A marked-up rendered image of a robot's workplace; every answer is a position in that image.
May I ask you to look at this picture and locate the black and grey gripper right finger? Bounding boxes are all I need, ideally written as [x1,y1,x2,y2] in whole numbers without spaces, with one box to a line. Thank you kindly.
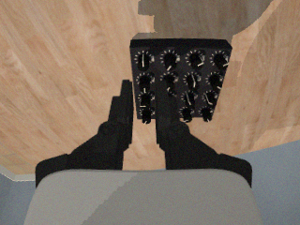
[155,80,252,188]

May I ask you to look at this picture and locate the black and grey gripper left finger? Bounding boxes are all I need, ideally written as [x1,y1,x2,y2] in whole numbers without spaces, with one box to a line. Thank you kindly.
[35,80,134,189]

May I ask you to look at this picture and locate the black knob box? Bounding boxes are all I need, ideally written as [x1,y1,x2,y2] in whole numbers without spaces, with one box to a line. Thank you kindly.
[129,38,233,124]

